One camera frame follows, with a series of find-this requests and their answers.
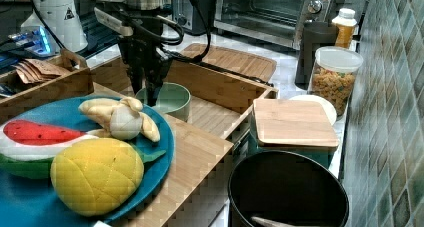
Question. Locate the light green cup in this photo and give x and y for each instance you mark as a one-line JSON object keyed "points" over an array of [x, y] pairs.
{"points": [[173, 99]]}

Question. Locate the teal canister with bamboo lid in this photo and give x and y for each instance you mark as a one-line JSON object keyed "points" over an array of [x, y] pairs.
{"points": [[296, 126]]}

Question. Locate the black utensil pot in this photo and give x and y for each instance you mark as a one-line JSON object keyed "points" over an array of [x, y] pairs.
{"points": [[288, 188]]}

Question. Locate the toy watermelon slice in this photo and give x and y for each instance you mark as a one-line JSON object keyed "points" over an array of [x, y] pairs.
{"points": [[28, 148]]}

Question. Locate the blue plate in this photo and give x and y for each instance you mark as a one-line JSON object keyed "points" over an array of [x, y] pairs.
{"points": [[28, 202]]}

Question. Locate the toy peeled banana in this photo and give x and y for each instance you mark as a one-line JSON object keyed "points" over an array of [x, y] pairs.
{"points": [[120, 119]]}

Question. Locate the wooden drawer tray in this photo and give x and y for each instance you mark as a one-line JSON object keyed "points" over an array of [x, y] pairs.
{"points": [[220, 102]]}

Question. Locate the silver toaster oven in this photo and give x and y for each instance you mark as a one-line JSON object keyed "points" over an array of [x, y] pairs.
{"points": [[276, 21]]}

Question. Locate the wooden box of tea packets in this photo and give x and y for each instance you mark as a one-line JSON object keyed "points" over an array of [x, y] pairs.
{"points": [[78, 82]]}

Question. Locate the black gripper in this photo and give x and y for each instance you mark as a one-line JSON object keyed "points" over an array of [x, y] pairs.
{"points": [[139, 40]]}

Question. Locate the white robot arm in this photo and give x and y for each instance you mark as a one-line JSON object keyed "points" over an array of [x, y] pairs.
{"points": [[61, 21]]}

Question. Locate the white plate with red spot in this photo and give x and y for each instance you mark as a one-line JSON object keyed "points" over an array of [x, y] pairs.
{"points": [[327, 106]]}

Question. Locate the orange juice bottle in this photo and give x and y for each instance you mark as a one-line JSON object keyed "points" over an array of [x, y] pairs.
{"points": [[346, 23]]}

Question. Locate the yellow toy pineapple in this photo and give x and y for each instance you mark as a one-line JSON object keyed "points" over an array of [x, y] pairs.
{"points": [[95, 176]]}

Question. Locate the bamboo cutting board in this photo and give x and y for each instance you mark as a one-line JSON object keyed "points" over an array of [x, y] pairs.
{"points": [[194, 190]]}

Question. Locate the clear jar with pasta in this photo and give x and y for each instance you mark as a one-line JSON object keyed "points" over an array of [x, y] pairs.
{"points": [[334, 74]]}

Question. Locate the dark grey metal cup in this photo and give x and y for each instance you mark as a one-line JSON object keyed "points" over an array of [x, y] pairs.
{"points": [[314, 36]]}

